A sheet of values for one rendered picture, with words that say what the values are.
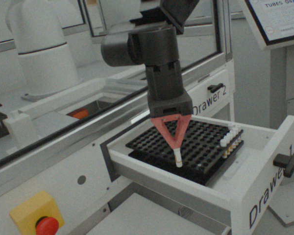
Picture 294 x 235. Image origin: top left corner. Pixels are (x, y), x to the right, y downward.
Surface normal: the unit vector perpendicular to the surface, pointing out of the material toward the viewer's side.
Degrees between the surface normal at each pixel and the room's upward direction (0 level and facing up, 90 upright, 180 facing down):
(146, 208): 0
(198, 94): 90
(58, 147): 90
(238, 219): 90
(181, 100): 3
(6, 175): 90
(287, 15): 50
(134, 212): 0
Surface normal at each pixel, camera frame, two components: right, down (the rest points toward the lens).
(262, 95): -0.61, 0.42
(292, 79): 0.22, 0.36
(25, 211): -0.18, -0.90
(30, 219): 0.73, 0.15
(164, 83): 0.00, 0.37
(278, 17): 0.05, -0.30
